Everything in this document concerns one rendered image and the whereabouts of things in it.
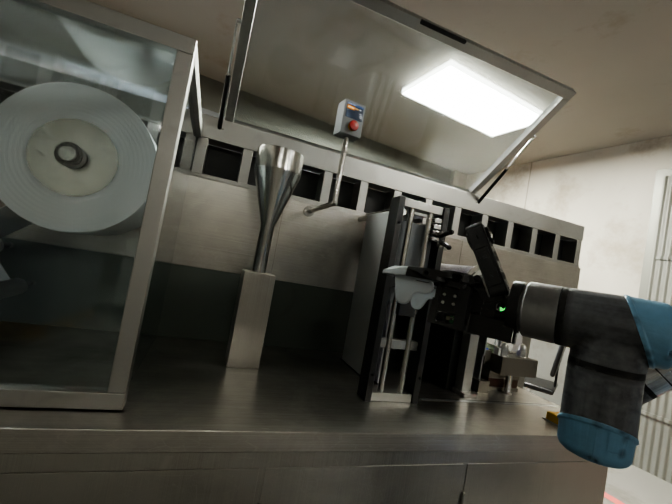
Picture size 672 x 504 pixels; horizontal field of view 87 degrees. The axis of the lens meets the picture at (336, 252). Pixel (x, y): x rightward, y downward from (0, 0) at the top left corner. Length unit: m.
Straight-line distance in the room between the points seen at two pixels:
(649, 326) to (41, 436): 0.83
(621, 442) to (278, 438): 0.53
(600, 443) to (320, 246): 1.04
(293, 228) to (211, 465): 0.81
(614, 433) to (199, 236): 1.14
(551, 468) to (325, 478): 0.64
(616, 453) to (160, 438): 0.65
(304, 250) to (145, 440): 0.82
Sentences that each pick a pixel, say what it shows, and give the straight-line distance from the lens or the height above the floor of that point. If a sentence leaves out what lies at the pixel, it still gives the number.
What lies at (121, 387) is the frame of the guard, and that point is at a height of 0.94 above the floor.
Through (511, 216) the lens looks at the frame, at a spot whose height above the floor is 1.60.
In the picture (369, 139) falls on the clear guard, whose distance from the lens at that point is 1.42.
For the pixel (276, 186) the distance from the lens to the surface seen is 1.04.
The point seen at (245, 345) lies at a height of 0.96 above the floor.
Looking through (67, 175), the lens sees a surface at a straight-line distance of 0.78.
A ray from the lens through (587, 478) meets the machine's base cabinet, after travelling 1.38.
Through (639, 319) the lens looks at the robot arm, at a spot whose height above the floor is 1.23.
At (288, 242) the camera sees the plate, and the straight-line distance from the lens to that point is 1.31.
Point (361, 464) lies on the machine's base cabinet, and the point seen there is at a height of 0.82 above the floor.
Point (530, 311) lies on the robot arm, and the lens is 0.52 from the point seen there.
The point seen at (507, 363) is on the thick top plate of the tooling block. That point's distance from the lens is 1.37.
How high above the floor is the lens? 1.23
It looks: 2 degrees up
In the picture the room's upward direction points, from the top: 10 degrees clockwise
